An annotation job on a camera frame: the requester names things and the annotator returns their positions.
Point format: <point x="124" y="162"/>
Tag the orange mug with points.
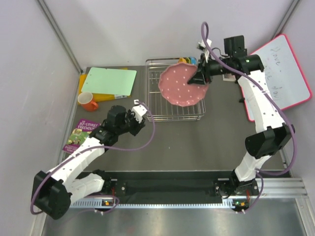
<point x="86" y="100"/>

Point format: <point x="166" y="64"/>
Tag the pink polka dot plate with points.
<point x="174" y="87"/>

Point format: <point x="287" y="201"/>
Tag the blue polka dot plate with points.
<point x="193" y="60"/>

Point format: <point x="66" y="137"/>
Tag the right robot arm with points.
<point x="273" y="130"/>

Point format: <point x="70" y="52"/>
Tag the orange polka dot plate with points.
<point x="182" y="60"/>

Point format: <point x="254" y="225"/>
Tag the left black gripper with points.
<point x="138" y="126"/>

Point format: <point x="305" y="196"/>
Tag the pink framed whiteboard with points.
<point x="284" y="76"/>

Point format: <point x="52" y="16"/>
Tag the light green cutting board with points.
<point x="109" y="81"/>

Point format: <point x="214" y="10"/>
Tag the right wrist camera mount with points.
<point x="202" y="47"/>

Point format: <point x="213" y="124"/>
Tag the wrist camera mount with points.
<point x="139" y="110"/>
<point x="202" y="47"/>

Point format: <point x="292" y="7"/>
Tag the metal wire dish rack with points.
<point x="161" y="109"/>

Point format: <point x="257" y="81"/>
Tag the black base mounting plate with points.
<point x="174" y="187"/>

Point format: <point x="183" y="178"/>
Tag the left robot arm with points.
<point x="55" y="190"/>

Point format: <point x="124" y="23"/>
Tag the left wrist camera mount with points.
<point x="139" y="110"/>

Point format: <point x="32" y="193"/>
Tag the treehouse paperback book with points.
<point x="79" y="134"/>

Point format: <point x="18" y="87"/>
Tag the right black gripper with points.
<point x="198" y="78"/>

